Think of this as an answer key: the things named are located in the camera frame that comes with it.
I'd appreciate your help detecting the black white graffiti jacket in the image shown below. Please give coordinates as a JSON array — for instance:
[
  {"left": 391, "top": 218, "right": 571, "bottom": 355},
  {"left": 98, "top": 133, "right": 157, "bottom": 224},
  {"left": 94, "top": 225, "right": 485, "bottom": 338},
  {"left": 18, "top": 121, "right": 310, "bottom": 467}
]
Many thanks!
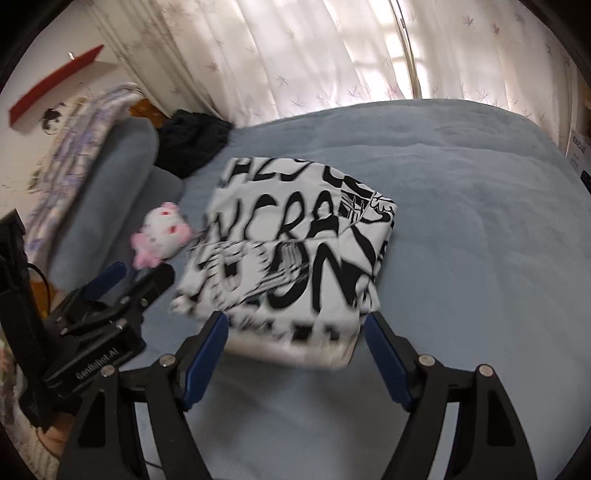
[{"left": 170, "top": 157, "right": 397, "bottom": 370}]

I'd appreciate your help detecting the pink white cat plush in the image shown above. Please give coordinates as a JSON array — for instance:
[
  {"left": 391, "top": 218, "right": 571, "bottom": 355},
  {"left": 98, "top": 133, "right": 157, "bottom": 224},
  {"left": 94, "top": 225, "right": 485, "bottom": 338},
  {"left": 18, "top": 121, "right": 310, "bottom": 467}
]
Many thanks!
[{"left": 130, "top": 202, "right": 194, "bottom": 270}]

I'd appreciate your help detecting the black fluffy garment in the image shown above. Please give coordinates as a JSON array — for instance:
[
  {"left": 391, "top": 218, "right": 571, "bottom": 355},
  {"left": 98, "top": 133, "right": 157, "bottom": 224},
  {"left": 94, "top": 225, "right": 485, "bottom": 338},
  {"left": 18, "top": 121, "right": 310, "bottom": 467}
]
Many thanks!
[{"left": 154, "top": 109, "right": 235, "bottom": 180}]

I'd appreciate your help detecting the purple floral folded blanket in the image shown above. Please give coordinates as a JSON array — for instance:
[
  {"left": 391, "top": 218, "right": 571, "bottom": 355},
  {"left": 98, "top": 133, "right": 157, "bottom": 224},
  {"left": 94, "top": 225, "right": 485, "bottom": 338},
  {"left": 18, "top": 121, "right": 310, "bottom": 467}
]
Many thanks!
[{"left": 25, "top": 82, "right": 143, "bottom": 266}]

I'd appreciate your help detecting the left floral sheer curtain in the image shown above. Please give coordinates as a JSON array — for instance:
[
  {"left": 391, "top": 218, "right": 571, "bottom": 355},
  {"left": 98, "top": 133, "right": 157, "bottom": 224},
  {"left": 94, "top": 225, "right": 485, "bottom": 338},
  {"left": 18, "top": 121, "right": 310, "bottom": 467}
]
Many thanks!
[{"left": 87, "top": 1, "right": 421, "bottom": 127}]

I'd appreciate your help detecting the floral sheer curtain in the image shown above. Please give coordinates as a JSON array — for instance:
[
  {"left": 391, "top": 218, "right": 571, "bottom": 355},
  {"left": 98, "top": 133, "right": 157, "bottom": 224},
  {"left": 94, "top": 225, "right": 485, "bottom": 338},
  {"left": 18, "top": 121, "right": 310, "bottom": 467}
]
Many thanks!
[
  {"left": 400, "top": 0, "right": 576, "bottom": 145},
  {"left": 87, "top": 1, "right": 421, "bottom": 127}
]

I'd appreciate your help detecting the white cardboard box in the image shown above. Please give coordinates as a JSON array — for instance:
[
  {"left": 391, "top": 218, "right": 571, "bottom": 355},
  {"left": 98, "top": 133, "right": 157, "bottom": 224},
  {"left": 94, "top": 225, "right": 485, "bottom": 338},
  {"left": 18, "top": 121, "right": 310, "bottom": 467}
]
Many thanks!
[{"left": 566, "top": 129, "right": 590, "bottom": 177}]

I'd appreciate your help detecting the right floral sheer curtain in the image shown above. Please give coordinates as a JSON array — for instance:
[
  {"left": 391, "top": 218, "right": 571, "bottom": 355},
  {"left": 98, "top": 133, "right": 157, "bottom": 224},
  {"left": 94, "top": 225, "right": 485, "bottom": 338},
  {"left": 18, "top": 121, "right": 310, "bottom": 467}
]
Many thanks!
[{"left": 400, "top": 0, "right": 576, "bottom": 145}]

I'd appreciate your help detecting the cartoon face wall sticker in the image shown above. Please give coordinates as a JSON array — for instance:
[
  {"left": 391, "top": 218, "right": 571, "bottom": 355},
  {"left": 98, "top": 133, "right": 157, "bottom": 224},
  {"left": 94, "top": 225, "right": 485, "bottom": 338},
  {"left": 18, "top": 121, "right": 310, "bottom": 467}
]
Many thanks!
[{"left": 41, "top": 102, "right": 68, "bottom": 135}]

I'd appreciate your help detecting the red wall shelf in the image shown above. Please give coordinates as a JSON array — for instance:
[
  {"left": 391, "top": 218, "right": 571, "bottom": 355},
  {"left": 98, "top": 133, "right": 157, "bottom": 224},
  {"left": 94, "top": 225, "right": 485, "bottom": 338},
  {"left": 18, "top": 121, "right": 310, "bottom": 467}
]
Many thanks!
[{"left": 8, "top": 44, "right": 104, "bottom": 127}]

